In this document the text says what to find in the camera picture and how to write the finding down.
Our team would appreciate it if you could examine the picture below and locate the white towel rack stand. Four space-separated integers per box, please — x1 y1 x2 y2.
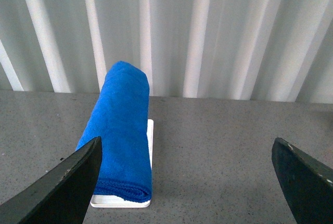
90 119 154 208

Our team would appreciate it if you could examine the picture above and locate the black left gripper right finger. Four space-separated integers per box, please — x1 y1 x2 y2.
272 138 332 223

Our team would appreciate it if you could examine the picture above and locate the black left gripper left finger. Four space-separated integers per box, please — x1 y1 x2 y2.
1 136 102 223

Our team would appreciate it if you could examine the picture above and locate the blue microfiber towel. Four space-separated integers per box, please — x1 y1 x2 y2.
77 61 152 203

